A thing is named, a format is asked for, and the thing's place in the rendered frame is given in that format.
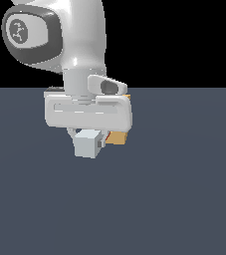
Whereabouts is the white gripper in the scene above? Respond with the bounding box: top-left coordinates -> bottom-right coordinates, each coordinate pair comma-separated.
43,87 -> 133,149

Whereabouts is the white rectangular peg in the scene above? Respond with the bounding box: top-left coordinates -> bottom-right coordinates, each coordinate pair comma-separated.
73,128 -> 104,159

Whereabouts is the tan wooden box with hole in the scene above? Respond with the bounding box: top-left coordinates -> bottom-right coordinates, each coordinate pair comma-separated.
105,94 -> 132,146

